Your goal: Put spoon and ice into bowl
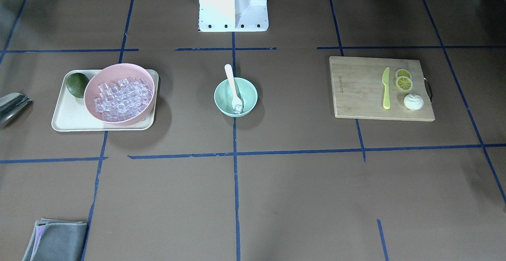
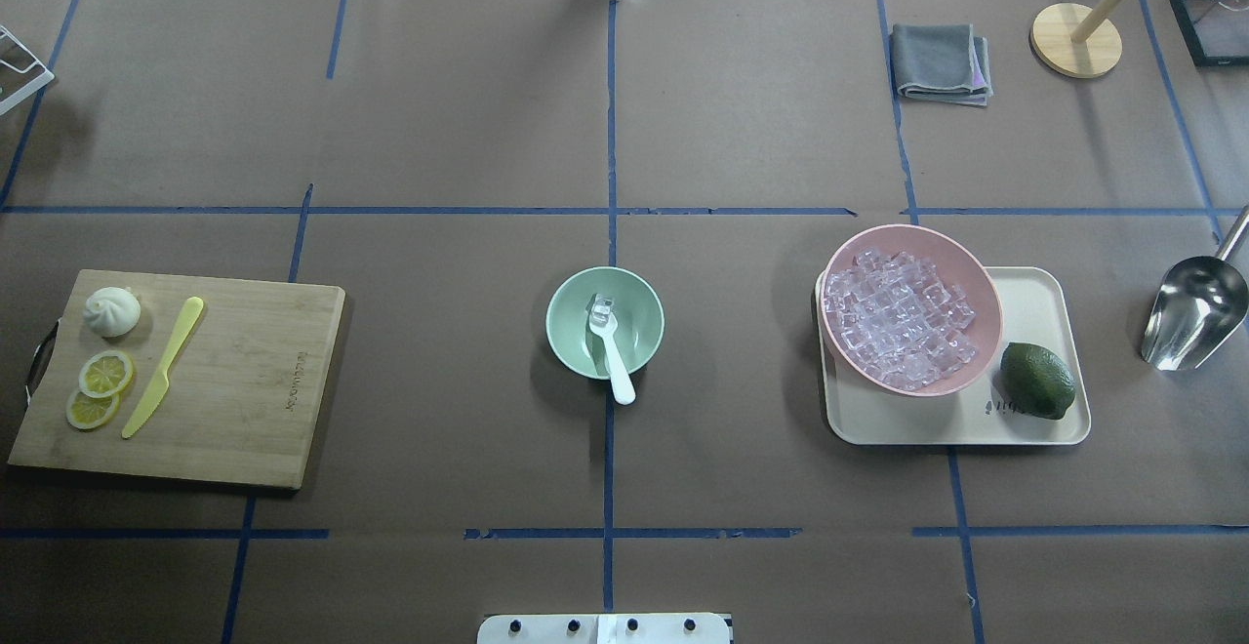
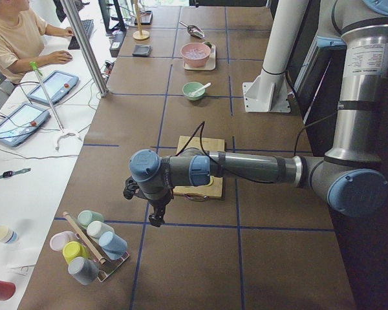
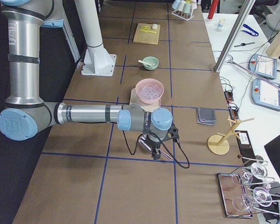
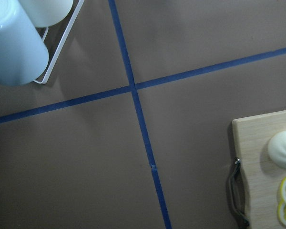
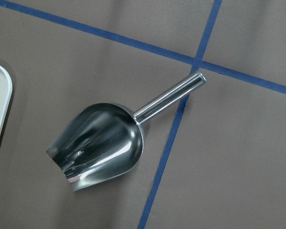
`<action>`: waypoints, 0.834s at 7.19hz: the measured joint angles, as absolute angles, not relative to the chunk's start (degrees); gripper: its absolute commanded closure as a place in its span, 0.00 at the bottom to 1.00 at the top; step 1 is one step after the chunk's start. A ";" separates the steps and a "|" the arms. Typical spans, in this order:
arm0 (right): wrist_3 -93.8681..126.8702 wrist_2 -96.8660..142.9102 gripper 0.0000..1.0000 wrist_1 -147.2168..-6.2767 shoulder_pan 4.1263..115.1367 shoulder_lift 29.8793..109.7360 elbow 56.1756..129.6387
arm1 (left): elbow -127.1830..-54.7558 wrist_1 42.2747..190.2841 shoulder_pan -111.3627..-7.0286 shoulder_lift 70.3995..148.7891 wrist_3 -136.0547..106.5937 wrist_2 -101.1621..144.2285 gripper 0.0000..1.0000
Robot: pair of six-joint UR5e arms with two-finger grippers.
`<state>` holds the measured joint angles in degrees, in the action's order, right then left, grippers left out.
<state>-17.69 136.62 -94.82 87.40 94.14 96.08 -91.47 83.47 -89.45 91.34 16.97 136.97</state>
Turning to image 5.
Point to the white garlic bulb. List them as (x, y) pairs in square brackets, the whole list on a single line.
[(277, 149)]

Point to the cup rack with cups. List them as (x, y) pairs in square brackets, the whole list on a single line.
[(32, 35)]

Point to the wooden cutting board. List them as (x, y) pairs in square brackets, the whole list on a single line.
[(254, 184)]

